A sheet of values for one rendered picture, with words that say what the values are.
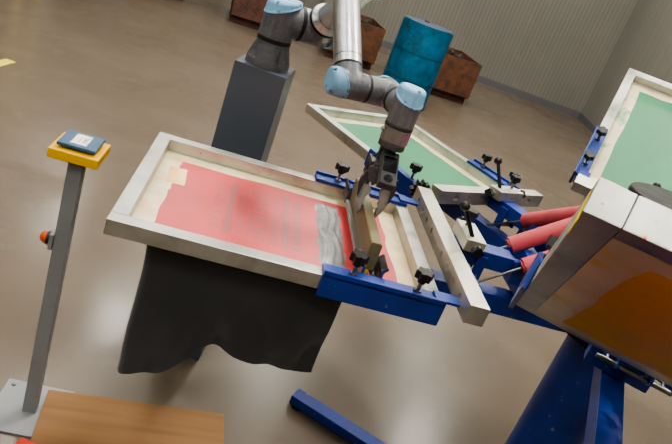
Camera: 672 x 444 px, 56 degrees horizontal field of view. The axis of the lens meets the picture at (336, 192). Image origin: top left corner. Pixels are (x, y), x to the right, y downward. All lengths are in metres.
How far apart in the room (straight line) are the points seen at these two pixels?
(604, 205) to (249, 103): 1.65
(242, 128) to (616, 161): 1.52
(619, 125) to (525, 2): 9.53
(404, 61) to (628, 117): 5.06
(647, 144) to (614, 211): 2.30
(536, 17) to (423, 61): 4.97
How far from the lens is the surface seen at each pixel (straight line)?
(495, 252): 1.81
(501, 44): 12.41
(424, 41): 7.75
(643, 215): 0.65
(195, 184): 1.75
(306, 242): 1.63
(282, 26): 2.13
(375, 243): 1.51
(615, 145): 2.87
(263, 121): 2.16
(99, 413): 2.36
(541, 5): 12.45
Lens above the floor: 1.69
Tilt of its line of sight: 21 degrees down
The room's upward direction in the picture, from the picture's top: 20 degrees clockwise
